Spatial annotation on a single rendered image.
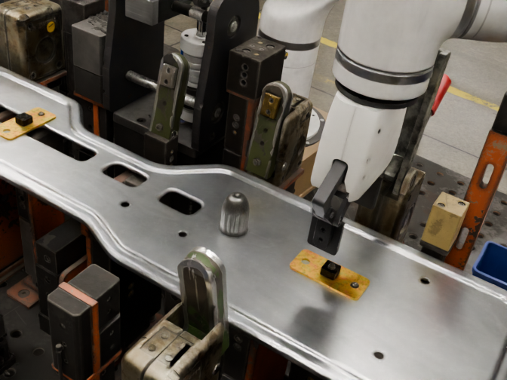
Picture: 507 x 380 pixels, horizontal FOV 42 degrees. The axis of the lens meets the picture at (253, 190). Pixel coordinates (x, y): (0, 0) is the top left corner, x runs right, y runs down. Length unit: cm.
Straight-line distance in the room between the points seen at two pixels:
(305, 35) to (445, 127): 210
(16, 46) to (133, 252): 47
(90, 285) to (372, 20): 38
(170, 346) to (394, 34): 31
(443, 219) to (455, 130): 252
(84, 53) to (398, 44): 61
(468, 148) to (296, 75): 196
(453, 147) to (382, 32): 260
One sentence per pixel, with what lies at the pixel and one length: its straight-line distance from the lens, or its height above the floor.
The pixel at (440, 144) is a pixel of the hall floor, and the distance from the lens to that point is 312.
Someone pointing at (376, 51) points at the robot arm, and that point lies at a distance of 54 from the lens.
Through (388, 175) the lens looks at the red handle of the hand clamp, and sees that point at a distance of 79.
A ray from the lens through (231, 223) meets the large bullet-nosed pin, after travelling 74.
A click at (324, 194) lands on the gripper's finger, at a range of 58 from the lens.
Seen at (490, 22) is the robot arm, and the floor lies 131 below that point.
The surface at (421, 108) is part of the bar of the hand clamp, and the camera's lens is 76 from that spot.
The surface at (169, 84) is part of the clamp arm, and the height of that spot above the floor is 107.
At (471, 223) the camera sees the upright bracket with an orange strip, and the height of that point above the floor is 103.
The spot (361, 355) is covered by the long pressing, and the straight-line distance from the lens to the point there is 66.
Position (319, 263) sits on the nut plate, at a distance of 74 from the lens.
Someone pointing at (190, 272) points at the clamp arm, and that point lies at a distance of 55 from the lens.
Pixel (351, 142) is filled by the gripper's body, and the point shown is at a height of 120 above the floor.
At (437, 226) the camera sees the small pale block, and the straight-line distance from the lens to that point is 77.
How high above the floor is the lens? 148
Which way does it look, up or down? 36 degrees down
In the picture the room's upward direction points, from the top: 8 degrees clockwise
